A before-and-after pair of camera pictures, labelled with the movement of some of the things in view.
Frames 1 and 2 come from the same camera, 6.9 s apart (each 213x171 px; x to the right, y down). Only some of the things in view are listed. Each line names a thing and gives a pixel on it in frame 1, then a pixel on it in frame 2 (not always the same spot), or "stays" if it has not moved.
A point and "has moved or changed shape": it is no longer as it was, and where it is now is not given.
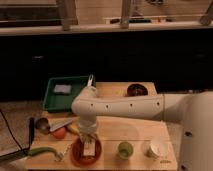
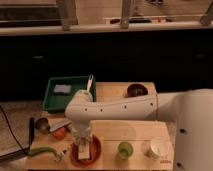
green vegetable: [39, 150] stays
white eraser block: [89, 148] has moved or changed shape
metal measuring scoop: [41, 125] stays
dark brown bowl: [136, 90] stays
